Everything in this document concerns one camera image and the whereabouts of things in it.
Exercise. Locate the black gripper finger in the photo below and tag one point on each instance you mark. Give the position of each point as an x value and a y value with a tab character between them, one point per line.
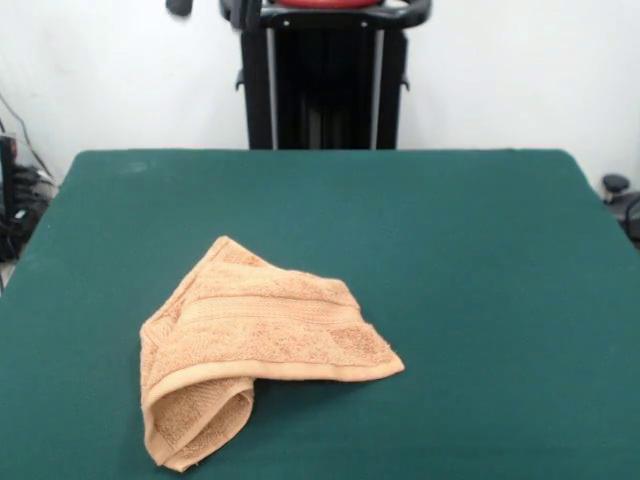
249	12
180	6

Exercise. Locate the orange terry towel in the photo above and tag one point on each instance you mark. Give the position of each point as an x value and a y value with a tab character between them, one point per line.
260	325

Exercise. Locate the red robot base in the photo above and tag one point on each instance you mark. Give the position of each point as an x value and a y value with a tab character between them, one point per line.
325	3

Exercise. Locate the black electronics box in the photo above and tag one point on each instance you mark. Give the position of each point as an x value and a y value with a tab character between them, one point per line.
9	175

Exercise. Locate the dark green tablecloth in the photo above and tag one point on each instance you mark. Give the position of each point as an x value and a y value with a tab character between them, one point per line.
475	300

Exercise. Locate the black office chair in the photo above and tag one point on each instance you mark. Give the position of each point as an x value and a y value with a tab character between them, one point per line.
622	200

